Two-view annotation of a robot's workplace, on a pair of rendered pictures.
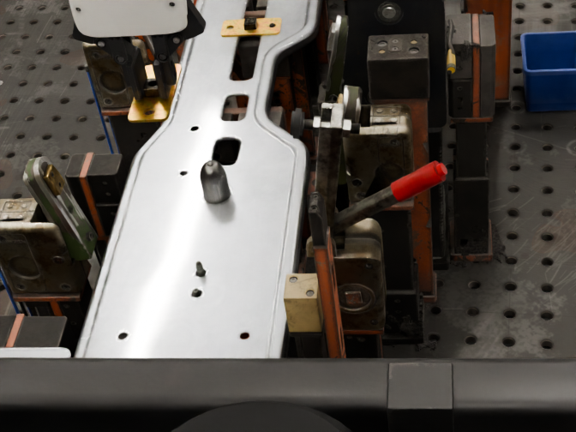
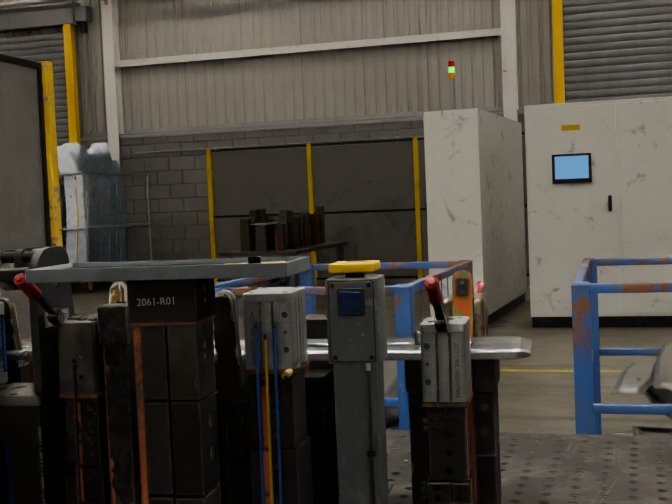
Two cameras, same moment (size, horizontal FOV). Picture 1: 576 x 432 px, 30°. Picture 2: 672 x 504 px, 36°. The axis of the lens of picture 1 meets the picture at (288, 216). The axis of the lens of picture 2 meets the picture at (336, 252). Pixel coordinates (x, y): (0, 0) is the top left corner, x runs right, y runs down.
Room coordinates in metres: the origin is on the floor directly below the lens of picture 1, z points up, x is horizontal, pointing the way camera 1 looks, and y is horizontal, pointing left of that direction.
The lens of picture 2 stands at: (1.67, -1.80, 1.25)
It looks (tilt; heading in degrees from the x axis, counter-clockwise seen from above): 3 degrees down; 90
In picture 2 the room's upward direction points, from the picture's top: 2 degrees counter-clockwise
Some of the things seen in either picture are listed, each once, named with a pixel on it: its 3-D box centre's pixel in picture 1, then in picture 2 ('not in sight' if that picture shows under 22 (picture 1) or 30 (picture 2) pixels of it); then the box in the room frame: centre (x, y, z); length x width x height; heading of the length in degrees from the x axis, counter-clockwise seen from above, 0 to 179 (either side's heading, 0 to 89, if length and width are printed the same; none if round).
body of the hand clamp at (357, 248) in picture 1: (359, 345); not in sight; (0.79, -0.06, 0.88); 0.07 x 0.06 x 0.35; 78
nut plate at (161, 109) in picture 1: (154, 88); not in sight; (0.82, 0.10, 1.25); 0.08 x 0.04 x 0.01; 168
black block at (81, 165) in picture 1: (118, 247); not in sight; (1.05, 0.23, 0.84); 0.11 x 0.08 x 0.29; 78
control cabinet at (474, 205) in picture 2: not in sight; (478, 194); (3.11, 8.77, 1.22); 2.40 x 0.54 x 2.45; 71
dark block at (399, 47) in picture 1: (405, 180); not in sight; (1.01, -0.16, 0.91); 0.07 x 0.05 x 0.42; 78
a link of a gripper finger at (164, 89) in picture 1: (172, 59); not in sight; (0.82, 0.08, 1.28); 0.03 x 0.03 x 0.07; 78
